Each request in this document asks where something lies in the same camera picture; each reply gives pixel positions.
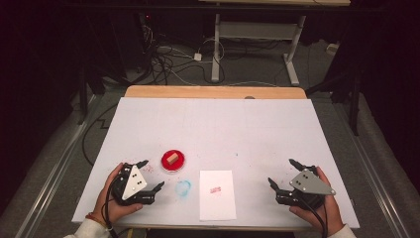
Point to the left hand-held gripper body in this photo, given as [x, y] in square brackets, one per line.
[133, 185]

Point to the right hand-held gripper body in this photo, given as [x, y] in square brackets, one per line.
[310, 185]

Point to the small wooden stamp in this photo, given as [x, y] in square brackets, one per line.
[171, 159]

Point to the person's right hand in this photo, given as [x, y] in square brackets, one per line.
[327, 211]

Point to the person's left hand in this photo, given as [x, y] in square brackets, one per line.
[105, 208]

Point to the white paper sheet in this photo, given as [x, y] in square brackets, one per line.
[218, 205]

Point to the large white board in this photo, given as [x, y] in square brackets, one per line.
[214, 132]

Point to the black metal stand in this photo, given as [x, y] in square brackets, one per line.
[355, 105]
[82, 99]

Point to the wooden table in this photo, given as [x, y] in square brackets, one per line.
[214, 92]

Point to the white power adapter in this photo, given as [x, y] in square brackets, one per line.
[197, 57]

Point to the small white box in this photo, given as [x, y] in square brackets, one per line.
[332, 48]

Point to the metal floor rail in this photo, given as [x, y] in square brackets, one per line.
[56, 172]
[373, 172]

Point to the white metal desk frame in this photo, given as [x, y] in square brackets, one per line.
[216, 59]

